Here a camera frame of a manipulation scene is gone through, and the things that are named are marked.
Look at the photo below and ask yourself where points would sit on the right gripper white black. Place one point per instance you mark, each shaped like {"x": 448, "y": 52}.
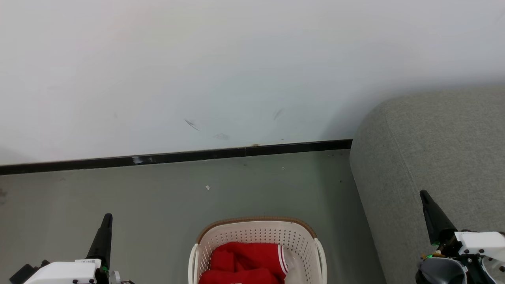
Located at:
{"x": 479, "y": 241}

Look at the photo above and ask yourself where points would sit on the red garment with white stripes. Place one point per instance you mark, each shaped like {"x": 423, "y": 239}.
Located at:
{"x": 244, "y": 255}

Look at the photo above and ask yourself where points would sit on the white perforated laundry basket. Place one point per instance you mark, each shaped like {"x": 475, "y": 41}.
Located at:
{"x": 260, "y": 232}

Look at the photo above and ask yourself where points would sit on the grey fabric sofa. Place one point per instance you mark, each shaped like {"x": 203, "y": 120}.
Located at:
{"x": 434, "y": 150}

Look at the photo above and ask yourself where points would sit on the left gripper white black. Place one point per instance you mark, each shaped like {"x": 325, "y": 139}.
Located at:
{"x": 59, "y": 273}

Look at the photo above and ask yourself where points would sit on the black baseboard strip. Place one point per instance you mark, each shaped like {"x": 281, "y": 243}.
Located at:
{"x": 177, "y": 156}

